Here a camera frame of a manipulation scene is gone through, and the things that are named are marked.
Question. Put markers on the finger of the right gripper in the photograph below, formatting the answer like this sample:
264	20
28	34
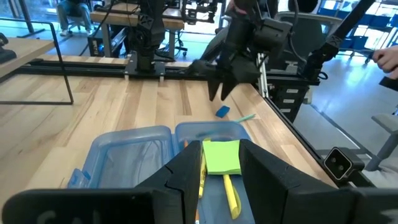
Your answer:
214	88
227	87

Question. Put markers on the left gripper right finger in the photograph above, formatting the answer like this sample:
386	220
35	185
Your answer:
280	193

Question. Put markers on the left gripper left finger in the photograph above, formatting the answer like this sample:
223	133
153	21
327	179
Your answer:
174	186

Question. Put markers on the blue eraser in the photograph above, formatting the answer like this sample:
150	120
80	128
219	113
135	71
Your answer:
222	111

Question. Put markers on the teal pencil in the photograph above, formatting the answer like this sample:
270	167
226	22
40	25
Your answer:
245	118

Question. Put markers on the yellow highlighter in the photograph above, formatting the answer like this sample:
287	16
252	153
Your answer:
231	196

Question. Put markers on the green sticky note pad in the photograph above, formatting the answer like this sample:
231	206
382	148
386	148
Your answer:
222	157

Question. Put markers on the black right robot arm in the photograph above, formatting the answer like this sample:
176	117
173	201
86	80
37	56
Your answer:
149	37

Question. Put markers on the blue plastic pencil case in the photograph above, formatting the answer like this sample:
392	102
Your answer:
130	155

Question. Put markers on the black drawer unit white labels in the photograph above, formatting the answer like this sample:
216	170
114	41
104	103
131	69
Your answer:
289	99

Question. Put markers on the black grey office chair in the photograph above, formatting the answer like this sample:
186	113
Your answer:
311	34

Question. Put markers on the wooden background table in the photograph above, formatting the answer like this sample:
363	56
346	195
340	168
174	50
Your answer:
124	18

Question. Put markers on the blue storage bins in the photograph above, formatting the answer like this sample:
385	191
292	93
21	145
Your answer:
367	21

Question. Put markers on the person's hand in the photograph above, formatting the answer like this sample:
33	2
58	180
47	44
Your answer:
387	59

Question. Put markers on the black held object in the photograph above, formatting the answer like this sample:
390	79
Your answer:
390	83

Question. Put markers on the person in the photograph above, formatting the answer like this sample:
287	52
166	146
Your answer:
73	14

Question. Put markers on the wooden shelf riser black legs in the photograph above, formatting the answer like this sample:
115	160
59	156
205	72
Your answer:
18	51

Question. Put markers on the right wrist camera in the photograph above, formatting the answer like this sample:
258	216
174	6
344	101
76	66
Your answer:
273	34

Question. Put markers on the table-level camera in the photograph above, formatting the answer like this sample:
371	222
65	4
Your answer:
339	163

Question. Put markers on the black aluminium frame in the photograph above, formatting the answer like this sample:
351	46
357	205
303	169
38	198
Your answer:
93	67

